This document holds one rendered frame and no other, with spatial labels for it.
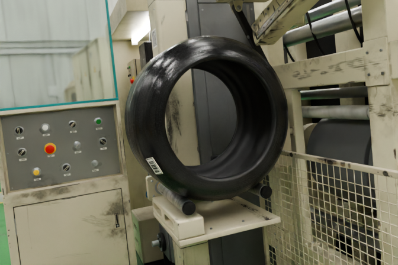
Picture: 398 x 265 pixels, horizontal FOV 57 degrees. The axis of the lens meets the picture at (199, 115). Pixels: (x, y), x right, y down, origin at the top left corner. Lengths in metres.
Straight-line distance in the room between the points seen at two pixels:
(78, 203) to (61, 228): 0.13
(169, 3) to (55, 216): 1.08
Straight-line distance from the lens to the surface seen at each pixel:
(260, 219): 1.32
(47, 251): 1.90
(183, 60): 1.14
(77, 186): 1.82
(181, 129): 1.52
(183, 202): 1.19
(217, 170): 1.47
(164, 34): 1.53
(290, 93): 1.70
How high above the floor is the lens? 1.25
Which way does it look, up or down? 3 degrees down
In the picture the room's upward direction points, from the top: 6 degrees counter-clockwise
